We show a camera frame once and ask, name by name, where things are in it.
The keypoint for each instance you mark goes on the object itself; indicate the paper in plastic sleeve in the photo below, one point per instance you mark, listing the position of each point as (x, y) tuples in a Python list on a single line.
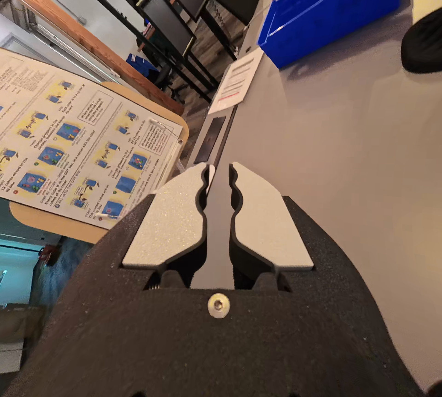
[(234, 83)]

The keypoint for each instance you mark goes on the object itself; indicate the instruction sheet on black board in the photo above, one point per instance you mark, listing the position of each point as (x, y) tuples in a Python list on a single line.
[(86, 145)]

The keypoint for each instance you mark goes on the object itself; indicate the black background desk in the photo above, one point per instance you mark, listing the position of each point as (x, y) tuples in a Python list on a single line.
[(203, 77)]

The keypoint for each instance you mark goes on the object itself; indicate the black padded armrest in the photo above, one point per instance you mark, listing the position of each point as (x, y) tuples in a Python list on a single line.
[(424, 48)]

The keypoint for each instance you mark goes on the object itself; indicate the instruction sheet on wooden stand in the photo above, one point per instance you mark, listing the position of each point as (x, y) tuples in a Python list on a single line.
[(51, 224)]

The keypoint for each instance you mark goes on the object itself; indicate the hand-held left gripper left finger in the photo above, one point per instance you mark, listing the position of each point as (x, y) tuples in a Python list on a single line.
[(165, 224)]

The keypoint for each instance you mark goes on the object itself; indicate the blue plastic bin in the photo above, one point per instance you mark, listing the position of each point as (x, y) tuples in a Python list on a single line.
[(328, 24)]

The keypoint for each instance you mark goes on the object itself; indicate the blue jacket white stripes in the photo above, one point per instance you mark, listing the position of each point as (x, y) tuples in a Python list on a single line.
[(141, 65)]

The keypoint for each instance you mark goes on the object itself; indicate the wooden beam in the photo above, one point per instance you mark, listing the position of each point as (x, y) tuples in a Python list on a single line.
[(69, 31)]

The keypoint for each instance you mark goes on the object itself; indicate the black office chair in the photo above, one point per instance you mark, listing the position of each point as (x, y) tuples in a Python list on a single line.
[(165, 76)]

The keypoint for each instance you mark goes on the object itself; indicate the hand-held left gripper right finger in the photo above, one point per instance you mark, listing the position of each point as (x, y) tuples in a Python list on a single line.
[(272, 224)]

